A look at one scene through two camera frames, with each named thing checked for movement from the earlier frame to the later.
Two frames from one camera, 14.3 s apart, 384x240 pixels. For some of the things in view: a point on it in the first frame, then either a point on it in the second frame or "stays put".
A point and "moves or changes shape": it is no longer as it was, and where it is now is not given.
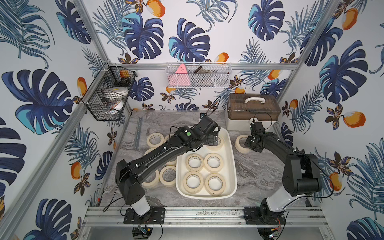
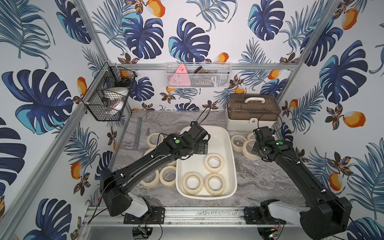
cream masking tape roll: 155,140 stays put
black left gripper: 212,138 -> 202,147
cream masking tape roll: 194,162 -> 251,156
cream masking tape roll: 216,147 moves or changes shape
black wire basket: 107,97 stays put
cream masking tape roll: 149,150 stays put
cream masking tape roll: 173,163 stays put
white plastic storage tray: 209,172 stays put
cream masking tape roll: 167,175 stays put
